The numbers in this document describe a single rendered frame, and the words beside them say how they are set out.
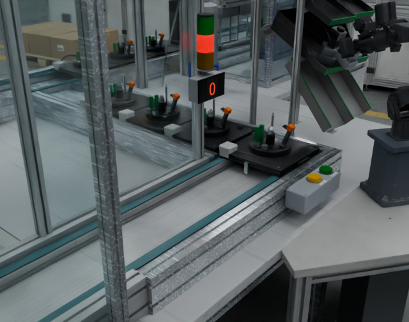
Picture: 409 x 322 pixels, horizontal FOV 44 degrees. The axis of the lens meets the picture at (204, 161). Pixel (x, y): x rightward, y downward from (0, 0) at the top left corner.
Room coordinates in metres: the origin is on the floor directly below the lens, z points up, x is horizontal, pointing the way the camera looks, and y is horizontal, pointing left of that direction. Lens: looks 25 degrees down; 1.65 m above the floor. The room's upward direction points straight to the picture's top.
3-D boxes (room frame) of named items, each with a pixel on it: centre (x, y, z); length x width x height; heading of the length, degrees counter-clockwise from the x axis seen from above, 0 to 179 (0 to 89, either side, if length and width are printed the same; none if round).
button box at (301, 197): (1.33, -0.32, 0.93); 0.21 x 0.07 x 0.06; 140
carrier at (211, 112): (1.70, -0.02, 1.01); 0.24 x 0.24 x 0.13; 50
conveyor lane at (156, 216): (1.32, 0.00, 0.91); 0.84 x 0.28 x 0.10; 140
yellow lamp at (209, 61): (1.46, 0.00, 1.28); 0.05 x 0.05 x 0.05
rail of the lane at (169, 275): (1.22, -0.15, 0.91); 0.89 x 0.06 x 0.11; 140
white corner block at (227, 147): (1.52, -0.08, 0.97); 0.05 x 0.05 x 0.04; 50
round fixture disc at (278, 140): (1.53, -0.22, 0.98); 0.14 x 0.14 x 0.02
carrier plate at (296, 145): (1.53, -0.22, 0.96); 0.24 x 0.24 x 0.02; 50
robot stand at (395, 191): (1.42, -0.60, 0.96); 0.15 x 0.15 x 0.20; 13
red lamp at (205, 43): (1.46, 0.00, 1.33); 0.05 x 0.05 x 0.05
